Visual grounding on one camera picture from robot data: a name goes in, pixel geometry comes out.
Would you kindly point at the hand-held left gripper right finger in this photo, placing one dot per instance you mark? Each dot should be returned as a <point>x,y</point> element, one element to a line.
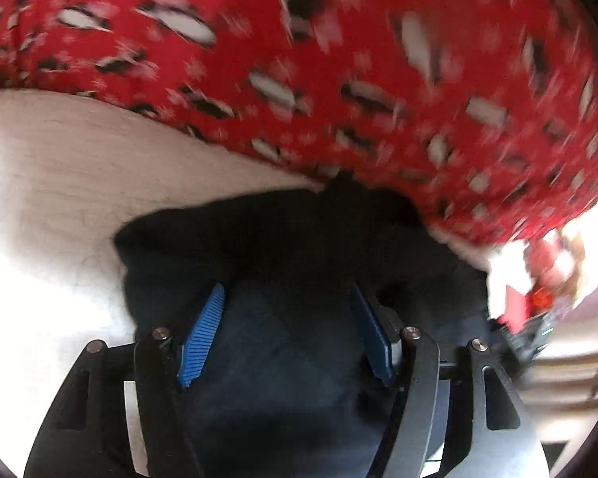
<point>373,338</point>

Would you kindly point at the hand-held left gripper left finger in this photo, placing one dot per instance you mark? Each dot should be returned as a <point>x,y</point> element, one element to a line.
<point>202,338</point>

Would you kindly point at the navy zip jacket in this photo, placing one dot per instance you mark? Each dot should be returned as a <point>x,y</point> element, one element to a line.
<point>289,249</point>

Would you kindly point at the red satin cushion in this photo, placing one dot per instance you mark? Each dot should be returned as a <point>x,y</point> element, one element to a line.
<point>517,306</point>

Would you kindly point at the doll with blonde hair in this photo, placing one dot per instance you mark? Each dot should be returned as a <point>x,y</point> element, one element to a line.
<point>560,259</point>

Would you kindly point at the white quilted bed cover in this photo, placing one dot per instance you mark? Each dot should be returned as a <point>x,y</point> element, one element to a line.
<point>55,184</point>

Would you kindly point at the red printed blanket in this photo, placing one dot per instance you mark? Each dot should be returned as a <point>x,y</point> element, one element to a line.
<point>329,59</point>

